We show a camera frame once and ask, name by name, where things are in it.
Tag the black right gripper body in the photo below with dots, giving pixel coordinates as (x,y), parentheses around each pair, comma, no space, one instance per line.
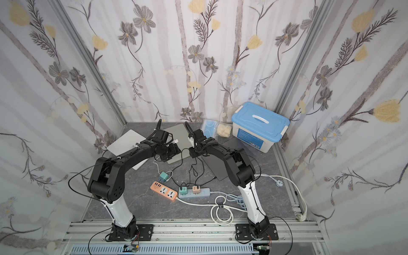
(196,141)

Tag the teal charger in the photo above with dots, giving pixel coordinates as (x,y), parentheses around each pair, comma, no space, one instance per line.
(163,177)
(183,190)

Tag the pink charger plug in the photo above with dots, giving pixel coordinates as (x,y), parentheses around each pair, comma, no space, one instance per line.
(196,189)

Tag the orange power strip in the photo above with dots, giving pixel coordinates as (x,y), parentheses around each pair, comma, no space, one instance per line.
(164,191)

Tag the blue-grey power strip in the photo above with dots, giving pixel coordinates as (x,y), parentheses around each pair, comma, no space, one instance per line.
(189,194)

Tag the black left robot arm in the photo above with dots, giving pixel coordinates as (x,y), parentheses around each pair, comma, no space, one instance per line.
(97,183)

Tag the silver laptop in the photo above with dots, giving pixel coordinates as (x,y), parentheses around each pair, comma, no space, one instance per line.
(180,133)

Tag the dark grey laptop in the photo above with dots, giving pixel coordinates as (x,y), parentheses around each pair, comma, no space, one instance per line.
(217,166)

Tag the white laptop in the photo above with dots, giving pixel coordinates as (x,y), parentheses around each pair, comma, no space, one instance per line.
(125,143)

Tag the bag of blue masks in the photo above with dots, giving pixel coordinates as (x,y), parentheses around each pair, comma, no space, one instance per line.
(209,128)

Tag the bag of white cotton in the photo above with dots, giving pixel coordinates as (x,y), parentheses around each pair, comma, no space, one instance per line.
(224,130)

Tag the blue lid storage box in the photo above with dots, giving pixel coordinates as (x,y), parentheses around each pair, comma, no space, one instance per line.
(258,126)

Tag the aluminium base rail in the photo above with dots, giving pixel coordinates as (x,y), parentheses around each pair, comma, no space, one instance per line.
(284,237)

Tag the white vented cable duct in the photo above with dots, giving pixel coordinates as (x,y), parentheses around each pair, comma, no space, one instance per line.
(164,249)

